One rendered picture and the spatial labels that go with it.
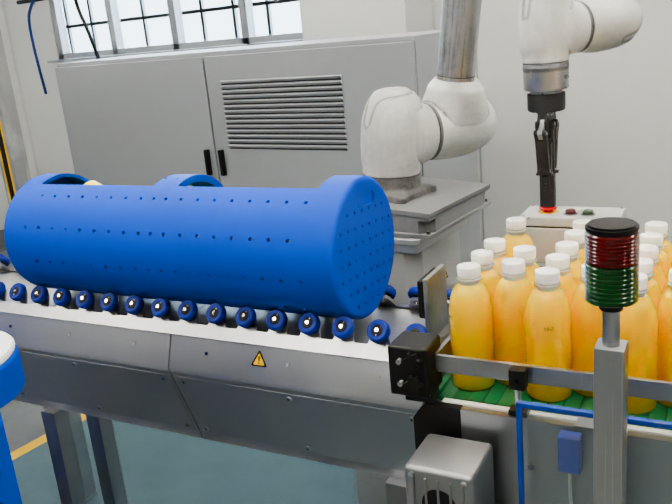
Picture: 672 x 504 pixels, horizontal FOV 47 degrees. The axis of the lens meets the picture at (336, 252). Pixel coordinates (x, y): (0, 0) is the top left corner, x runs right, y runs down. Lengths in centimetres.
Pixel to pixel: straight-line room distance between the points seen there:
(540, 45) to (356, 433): 84
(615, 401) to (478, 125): 119
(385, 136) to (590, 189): 232
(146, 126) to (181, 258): 241
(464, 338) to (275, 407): 49
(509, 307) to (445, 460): 27
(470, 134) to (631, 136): 204
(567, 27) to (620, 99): 245
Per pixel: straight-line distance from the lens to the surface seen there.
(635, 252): 100
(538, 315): 127
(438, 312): 152
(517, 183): 430
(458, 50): 208
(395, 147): 198
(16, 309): 207
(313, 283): 145
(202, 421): 183
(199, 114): 371
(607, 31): 169
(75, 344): 193
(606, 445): 110
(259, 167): 352
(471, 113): 209
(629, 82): 404
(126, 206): 172
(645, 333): 126
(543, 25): 160
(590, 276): 100
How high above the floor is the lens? 152
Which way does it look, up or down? 16 degrees down
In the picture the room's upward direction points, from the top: 6 degrees counter-clockwise
